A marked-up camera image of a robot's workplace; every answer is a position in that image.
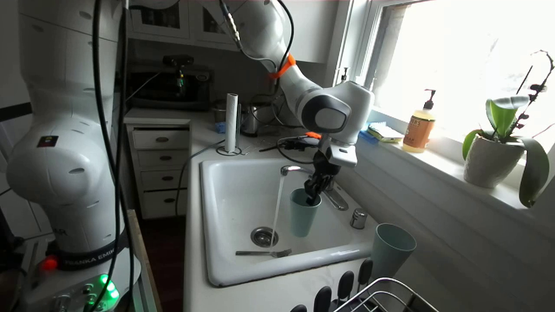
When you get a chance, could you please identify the amber soap pump bottle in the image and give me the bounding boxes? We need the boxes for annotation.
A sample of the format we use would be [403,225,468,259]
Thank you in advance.
[403,86,439,154]

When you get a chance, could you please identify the grey slotted dish drainer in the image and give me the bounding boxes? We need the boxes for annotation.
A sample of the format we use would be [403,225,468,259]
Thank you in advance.
[288,256,378,312]

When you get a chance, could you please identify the black microwave oven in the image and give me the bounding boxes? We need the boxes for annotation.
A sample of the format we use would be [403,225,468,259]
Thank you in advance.
[123,65,215,112]

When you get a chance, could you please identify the white drawer cabinet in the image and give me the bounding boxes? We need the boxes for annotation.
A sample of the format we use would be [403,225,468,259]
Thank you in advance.
[123,109,196,221]

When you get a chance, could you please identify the white upper cabinet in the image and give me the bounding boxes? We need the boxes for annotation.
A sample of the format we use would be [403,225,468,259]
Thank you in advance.
[285,0,349,65]

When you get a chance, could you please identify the white glass-door cabinet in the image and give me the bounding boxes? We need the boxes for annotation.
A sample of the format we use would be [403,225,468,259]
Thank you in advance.
[123,0,240,51]

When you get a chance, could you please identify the chrome faucet spout and base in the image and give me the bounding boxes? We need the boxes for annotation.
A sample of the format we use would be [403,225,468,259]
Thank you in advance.
[279,162,352,213]

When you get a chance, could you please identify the steel cylinder container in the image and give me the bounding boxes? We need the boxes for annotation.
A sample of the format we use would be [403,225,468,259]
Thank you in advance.
[224,91,240,152]

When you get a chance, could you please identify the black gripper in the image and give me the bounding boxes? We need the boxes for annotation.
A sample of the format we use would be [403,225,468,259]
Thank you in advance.
[302,150,342,207]

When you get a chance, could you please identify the metal canister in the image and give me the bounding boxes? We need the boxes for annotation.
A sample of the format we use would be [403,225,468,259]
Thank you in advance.
[240,102,262,138]

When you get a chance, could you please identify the teal plastic cup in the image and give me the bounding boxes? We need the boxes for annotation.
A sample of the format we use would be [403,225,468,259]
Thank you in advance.
[370,221,418,282]
[288,187,324,239]

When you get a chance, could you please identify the orange strap on arm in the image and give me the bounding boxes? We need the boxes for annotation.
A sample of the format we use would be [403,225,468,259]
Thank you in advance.
[266,53,298,81]

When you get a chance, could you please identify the white window frame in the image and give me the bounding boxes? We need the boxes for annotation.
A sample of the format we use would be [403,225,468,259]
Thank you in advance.
[337,0,555,174]

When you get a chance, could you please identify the chrome sink sprayer knob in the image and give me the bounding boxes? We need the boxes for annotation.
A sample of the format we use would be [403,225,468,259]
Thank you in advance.
[349,206,370,232]

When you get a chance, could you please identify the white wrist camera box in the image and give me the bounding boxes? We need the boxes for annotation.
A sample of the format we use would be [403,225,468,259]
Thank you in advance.
[328,143,359,168]

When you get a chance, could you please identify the black stereo camera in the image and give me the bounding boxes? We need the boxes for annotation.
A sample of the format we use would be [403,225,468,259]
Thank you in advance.
[161,53,198,96]

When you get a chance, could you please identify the thin black counter cable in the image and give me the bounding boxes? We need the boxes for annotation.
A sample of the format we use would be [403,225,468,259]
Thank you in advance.
[172,140,227,216]

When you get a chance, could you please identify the metal spoon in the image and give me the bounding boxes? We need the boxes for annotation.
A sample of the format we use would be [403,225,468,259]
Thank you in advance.
[234,247,295,259]

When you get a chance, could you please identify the metal sink drain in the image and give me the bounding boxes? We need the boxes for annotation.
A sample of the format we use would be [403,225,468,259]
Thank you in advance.
[248,225,281,249]

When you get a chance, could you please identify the white wire rack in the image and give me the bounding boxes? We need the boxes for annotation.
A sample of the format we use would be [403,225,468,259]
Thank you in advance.
[333,275,439,312]

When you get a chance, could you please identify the robot mounting cart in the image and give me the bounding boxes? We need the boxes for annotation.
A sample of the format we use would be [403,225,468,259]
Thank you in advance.
[0,207,165,312]

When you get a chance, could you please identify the white ceramic sink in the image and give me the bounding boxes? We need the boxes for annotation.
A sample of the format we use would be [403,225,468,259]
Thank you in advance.
[198,155,380,289]

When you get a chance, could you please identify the red button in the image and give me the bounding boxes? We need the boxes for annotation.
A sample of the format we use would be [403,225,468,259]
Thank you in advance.
[38,256,61,273]

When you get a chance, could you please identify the black hanging robot cable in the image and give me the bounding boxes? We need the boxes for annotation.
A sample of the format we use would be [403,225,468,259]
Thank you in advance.
[115,0,137,312]
[89,0,122,312]

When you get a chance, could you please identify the orchid in white pot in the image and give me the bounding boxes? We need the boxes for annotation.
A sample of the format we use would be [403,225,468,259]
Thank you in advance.
[460,48,555,209]

